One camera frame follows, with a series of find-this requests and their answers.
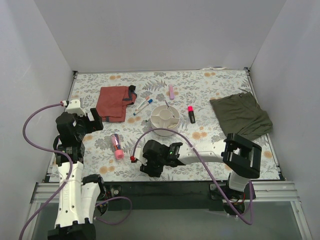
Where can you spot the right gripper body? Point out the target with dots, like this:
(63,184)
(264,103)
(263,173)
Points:
(149,168)

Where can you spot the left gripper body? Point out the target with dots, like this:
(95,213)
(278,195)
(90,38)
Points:
(93,120)

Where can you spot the beige long eraser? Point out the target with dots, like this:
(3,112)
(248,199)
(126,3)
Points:
(172,126)

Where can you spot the pink clear pencil case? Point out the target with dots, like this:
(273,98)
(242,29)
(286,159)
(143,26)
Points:
(116,145)

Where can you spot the purple gel pen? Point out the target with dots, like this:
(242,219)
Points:
(169,108)

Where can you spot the pink black highlighter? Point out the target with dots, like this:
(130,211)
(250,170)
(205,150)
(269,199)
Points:
(191,114)

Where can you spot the light pink highlighter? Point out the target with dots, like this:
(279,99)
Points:
(171,92)

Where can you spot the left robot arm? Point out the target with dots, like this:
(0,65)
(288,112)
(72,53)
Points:
(78,196)

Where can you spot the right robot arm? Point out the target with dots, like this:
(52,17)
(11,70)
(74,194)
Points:
(241,155)

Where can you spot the red folded cloth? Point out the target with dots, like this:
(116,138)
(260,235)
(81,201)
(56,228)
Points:
(113,101)

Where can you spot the white round divided organizer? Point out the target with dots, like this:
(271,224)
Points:
(161,118)

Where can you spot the floral patterned table mat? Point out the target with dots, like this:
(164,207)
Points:
(191,88)

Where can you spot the blue cap white marker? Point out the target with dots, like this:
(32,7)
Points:
(142,107)

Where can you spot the peach cap white marker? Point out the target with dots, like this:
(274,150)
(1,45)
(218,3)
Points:
(144,101)

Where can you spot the olive green folded cloth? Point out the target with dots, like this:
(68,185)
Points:
(242,115)

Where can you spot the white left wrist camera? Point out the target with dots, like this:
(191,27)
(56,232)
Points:
(74,106)

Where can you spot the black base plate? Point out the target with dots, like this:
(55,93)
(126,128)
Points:
(166,195)

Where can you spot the aluminium frame rail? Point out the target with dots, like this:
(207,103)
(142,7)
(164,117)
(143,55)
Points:
(265,191)

